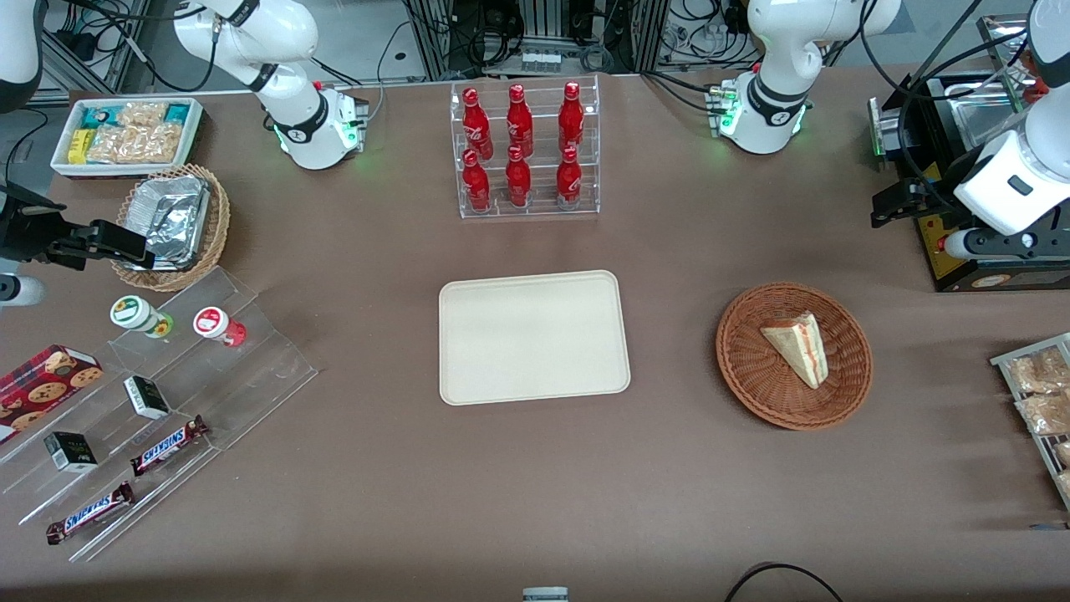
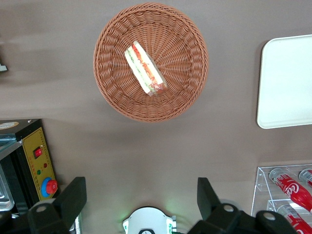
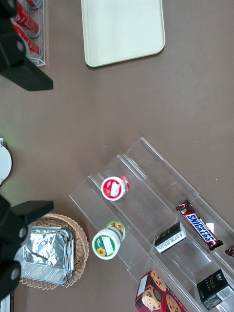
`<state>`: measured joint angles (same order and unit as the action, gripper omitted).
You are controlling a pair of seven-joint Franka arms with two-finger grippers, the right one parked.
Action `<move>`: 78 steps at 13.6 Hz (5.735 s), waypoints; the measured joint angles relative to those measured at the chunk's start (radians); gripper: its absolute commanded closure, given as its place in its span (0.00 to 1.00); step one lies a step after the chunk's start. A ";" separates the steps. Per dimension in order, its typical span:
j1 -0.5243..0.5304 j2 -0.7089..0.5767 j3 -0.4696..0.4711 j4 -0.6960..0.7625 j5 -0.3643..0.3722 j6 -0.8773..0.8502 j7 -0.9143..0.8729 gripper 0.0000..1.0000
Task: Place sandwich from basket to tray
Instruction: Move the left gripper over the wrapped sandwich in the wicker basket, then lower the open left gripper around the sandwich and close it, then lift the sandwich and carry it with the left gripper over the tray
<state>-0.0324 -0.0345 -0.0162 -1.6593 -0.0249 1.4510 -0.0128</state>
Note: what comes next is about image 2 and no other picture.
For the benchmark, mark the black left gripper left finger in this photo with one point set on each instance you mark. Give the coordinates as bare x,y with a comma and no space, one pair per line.
65,202

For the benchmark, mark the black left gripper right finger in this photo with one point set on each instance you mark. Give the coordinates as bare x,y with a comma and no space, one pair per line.
219,217

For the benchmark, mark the triangle sandwich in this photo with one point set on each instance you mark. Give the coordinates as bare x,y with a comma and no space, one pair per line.
145,69

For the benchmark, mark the cream rectangular tray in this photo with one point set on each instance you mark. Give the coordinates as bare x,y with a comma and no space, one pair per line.
285,83

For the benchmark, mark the round brown wicker basket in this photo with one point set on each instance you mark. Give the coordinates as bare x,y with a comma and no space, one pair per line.
178,73

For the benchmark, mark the clear acrylic bottle rack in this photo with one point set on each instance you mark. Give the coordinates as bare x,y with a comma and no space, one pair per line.
262,185

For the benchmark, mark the red cola bottle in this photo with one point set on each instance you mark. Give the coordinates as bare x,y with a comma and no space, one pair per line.
295,219
292,190
307,176

